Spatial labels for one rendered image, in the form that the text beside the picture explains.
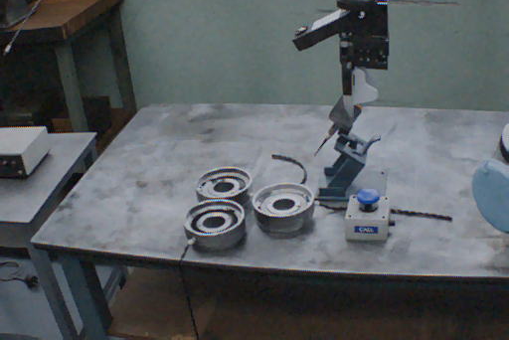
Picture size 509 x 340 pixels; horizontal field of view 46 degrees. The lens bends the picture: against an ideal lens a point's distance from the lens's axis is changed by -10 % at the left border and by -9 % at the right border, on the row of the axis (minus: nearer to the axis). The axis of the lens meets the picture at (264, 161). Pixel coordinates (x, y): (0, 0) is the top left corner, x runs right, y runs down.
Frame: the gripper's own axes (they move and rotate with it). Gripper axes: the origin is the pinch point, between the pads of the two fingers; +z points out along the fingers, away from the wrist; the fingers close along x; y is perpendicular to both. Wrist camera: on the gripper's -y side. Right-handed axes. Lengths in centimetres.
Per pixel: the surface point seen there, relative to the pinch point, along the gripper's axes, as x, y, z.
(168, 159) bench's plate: 8.3, -38.8, 17.7
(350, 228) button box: -16.9, 2.1, 13.7
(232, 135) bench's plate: 19.3, -27.6, 17.4
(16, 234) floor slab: 77, -150, 101
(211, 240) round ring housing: -22.3, -19.9, 14.0
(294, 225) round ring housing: -15.5, -7.5, 14.8
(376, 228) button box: -17.0, 6.4, 13.4
